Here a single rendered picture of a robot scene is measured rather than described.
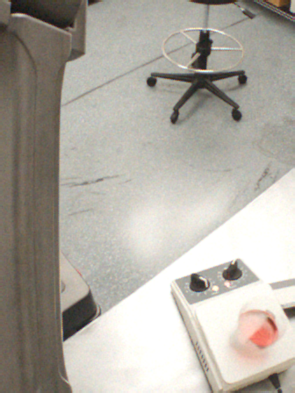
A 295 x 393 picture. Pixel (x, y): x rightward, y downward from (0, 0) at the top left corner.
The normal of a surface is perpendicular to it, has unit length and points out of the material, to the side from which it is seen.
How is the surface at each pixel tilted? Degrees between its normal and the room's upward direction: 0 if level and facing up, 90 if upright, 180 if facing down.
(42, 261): 70
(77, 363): 0
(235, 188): 0
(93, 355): 0
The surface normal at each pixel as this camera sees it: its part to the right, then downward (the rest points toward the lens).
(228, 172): -0.01, -0.58
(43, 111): 0.88, 0.04
